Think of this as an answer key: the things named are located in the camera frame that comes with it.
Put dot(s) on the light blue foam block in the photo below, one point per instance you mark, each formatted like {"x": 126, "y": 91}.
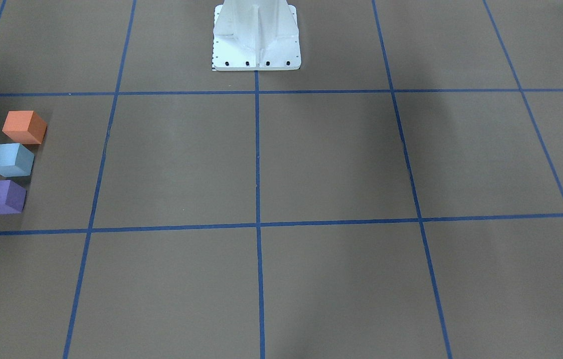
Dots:
{"x": 15, "y": 160}

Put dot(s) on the orange foam block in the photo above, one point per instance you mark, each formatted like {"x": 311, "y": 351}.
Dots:
{"x": 25, "y": 127}

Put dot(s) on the purple foam block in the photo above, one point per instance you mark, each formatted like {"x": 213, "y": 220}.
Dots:
{"x": 12, "y": 197}

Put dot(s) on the white camera stand pedestal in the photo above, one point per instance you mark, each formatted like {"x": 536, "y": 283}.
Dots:
{"x": 255, "y": 35}

